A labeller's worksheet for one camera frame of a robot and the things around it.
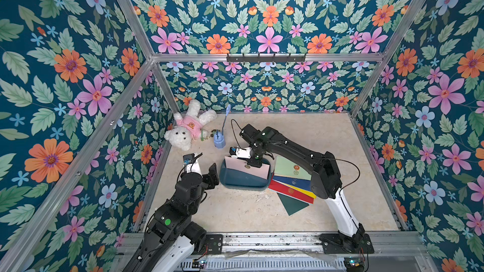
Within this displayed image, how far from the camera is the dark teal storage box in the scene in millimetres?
901

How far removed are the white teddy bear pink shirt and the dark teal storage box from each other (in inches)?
10.3

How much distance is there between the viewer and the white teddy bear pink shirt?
1004mm
